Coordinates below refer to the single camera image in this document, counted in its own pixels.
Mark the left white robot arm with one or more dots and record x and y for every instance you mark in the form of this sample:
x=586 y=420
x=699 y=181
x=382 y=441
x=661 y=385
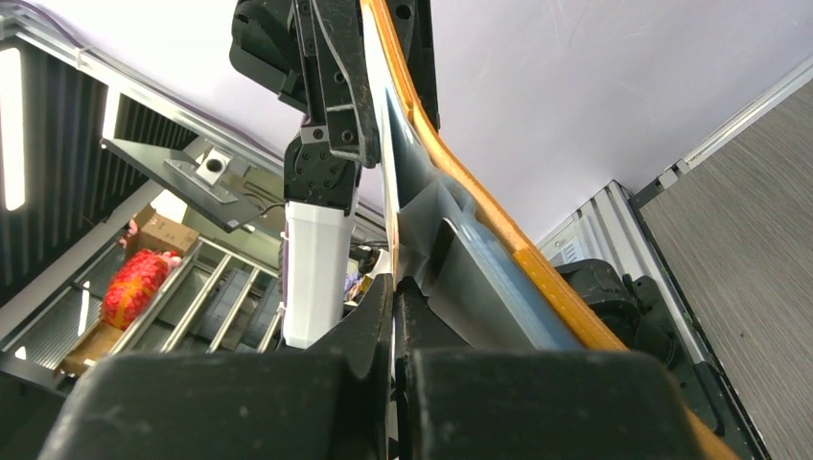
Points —
x=320 y=199

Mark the cardboard box on shelf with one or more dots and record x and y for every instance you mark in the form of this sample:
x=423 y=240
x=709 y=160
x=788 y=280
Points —
x=150 y=230

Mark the yellow card holder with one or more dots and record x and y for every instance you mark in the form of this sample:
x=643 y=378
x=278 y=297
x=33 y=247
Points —
x=477 y=270

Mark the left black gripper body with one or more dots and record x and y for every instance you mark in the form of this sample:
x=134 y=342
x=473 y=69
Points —
x=265 y=49

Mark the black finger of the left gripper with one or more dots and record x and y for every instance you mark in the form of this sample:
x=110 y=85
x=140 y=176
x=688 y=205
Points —
x=413 y=25
x=337 y=87

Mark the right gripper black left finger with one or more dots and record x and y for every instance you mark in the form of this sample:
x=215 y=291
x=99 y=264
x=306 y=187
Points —
x=325 y=402

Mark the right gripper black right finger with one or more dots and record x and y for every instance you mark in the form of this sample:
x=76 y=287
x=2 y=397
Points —
x=458 y=402

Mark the red packaged goods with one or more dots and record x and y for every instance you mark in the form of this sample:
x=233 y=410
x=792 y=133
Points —
x=131 y=289

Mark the metal storage shelf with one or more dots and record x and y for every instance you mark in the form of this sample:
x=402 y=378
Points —
x=220 y=298

